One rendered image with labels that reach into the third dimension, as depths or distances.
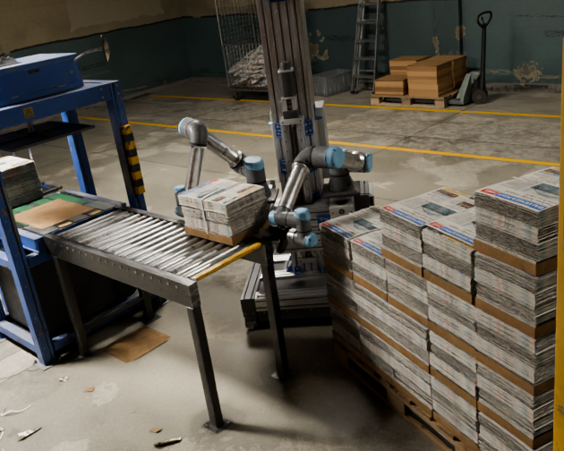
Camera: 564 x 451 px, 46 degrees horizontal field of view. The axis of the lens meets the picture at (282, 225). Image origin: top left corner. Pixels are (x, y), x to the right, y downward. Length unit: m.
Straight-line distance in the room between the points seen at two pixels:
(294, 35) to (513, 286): 2.12
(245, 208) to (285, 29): 1.10
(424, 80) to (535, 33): 1.56
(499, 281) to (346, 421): 1.29
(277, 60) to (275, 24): 0.20
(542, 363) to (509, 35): 7.80
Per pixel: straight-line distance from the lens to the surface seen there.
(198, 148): 3.75
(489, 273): 2.44
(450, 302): 2.70
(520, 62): 9.95
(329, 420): 3.41
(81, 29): 12.92
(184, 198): 3.53
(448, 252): 2.59
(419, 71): 9.44
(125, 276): 3.49
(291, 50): 3.93
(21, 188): 4.89
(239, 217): 3.37
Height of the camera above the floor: 2.10
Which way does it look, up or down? 21 degrees down
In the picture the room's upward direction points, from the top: 8 degrees counter-clockwise
